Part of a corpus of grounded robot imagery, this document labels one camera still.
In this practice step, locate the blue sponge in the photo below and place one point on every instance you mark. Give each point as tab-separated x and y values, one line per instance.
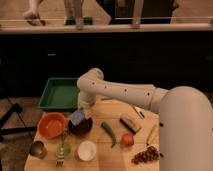
77	117

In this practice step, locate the purple bowl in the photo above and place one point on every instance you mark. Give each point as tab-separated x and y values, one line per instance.
81	129

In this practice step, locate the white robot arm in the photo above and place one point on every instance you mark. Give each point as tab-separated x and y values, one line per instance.
185	118

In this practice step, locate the white small bowl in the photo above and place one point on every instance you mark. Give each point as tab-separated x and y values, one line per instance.
87	151

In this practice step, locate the orange bowl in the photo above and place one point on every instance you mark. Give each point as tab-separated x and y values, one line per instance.
52	125

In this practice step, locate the green chili pepper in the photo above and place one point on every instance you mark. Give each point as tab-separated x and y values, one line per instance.
110	132

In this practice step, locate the green plastic tray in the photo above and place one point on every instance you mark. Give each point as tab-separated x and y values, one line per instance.
60	94

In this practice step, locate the wooden scrub brush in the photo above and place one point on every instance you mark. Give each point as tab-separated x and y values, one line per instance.
130	123

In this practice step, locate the red tomato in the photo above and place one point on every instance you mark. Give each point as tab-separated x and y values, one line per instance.
127	140

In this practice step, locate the yellow banana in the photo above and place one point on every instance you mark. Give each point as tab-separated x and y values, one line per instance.
150	133

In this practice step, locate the green small plate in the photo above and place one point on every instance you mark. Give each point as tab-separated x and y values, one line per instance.
66	149

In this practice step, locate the bunch of dark grapes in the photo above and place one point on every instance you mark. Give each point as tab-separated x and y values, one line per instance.
149	155

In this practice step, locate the silver fork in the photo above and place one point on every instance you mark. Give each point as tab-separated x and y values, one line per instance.
60	157

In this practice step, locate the metal cup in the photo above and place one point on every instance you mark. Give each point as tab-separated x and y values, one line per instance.
38	150

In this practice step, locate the black tripod stand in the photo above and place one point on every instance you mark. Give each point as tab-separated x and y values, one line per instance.
11	123

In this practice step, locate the white handled knife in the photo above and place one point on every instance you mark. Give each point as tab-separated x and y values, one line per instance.
139	112

